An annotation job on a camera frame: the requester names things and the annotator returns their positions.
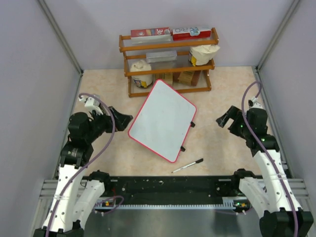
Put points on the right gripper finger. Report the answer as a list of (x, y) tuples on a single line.
[(221, 121), (234, 113)]

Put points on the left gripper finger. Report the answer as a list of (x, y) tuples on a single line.
[(119, 117), (121, 124)]

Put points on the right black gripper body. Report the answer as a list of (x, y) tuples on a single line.
[(240, 127)]

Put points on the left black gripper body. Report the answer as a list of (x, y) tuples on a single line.
[(100, 123)]

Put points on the pink framed whiteboard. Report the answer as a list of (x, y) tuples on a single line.
[(163, 121)]

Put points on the white marker pen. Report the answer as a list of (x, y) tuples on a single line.
[(188, 165)]

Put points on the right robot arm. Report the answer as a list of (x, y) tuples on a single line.
[(279, 212)]

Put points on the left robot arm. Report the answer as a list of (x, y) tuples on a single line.
[(69, 212)]

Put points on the brown cleaning pad pack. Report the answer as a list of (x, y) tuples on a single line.
[(190, 78)]

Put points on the white paper bag right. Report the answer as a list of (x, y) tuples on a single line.
[(202, 54)]

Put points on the wooden three tier shelf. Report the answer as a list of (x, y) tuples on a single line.
[(134, 53)]

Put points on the silver foil box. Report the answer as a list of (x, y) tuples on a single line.
[(161, 56)]

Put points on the red white box right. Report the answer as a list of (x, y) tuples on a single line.
[(190, 33)]

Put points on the red toothpaste box left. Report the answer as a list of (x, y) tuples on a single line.
[(153, 32)]

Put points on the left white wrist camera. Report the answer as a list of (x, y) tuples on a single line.
[(94, 106)]

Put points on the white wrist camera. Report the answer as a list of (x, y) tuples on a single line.
[(254, 103), (94, 106)]

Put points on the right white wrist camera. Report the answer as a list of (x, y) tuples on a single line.
[(254, 103)]

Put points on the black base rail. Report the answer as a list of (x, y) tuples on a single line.
[(171, 190)]

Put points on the grey slotted cable duct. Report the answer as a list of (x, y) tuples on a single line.
[(226, 204)]

